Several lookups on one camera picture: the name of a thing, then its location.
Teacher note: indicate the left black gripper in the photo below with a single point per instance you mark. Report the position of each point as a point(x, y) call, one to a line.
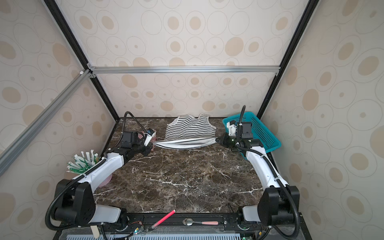
point(147, 149)

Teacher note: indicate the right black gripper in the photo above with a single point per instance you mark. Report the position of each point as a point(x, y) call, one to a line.
point(224, 141)

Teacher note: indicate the red white striped tank top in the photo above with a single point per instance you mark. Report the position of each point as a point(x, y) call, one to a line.
point(141, 141)

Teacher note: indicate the black white striped tank top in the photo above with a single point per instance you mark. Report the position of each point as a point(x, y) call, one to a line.
point(188, 132)

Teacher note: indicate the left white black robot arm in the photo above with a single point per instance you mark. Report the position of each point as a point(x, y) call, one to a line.
point(74, 205)

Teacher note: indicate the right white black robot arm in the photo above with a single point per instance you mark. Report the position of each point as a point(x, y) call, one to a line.
point(278, 208)

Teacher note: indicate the teal plastic basket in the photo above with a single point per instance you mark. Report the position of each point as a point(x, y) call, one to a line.
point(259, 130)

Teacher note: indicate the pink cup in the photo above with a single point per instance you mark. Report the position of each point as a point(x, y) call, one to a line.
point(106, 181)

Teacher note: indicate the green white straws bundle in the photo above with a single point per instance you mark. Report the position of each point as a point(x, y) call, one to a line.
point(83, 162)

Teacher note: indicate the pink marker pen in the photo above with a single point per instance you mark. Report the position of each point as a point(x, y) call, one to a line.
point(155, 225)

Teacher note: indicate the wooden spatula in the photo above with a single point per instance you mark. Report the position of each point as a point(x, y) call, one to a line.
point(95, 231)

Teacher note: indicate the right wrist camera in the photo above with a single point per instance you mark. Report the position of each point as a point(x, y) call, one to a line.
point(232, 128)

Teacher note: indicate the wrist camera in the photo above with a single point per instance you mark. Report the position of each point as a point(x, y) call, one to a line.
point(148, 135)
point(232, 128)

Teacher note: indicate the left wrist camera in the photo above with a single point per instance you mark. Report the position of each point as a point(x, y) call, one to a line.
point(148, 135)

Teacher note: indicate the horizontal aluminium back rail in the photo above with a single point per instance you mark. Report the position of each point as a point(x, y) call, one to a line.
point(185, 69)

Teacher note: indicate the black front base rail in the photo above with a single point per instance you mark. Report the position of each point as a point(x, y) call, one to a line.
point(230, 227)

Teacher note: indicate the pink handled metal spoon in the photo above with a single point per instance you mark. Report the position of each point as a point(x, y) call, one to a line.
point(190, 222)

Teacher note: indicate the diagonal aluminium left rail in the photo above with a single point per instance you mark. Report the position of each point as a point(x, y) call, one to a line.
point(25, 138)

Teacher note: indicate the right black corner post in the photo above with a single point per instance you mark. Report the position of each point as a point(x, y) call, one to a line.
point(302, 25)

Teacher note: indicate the black corner post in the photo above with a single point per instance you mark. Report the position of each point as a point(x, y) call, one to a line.
point(302, 25)
point(63, 25)

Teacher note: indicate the left black corner post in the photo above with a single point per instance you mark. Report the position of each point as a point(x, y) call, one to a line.
point(63, 25)

